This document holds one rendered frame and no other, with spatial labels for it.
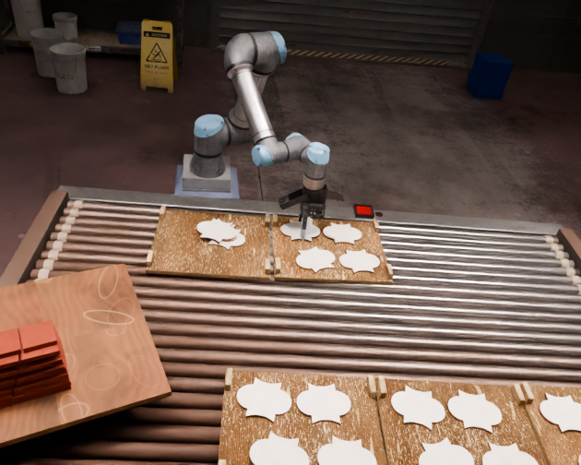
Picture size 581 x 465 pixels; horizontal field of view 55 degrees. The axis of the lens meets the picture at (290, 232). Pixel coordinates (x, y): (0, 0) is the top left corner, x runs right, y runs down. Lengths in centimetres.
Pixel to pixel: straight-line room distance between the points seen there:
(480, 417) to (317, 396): 44
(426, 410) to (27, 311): 110
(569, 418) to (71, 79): 466
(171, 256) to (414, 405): 92
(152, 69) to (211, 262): 368
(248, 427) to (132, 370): 32
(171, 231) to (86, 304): 53
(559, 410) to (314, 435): 70
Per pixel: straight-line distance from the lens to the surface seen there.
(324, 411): 152
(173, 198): 224
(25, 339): 136
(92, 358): 150
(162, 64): 538
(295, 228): 207
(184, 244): 197
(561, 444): 171
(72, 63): 532
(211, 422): 151
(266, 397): 152
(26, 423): 141
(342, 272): 192
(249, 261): 191
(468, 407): 165
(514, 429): 167
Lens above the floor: 216
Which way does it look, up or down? 37 degrees down
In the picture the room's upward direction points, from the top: 8 degrees clockwise
